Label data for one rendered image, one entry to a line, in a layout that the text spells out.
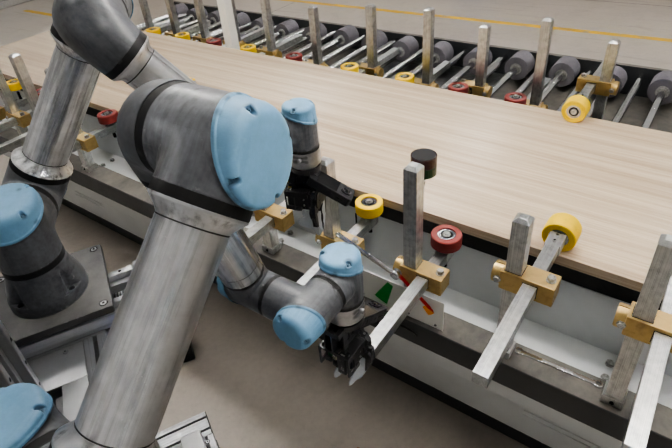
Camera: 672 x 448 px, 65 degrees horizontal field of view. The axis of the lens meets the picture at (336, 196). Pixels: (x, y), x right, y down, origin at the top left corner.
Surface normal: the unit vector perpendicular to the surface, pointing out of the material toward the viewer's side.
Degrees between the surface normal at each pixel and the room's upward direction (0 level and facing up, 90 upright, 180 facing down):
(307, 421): 0
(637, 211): 0
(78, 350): 0
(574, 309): 90
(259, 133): 85
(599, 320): 90
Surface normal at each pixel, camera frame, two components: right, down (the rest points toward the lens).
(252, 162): 0.87, 0.14
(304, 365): -0.07, -0.82
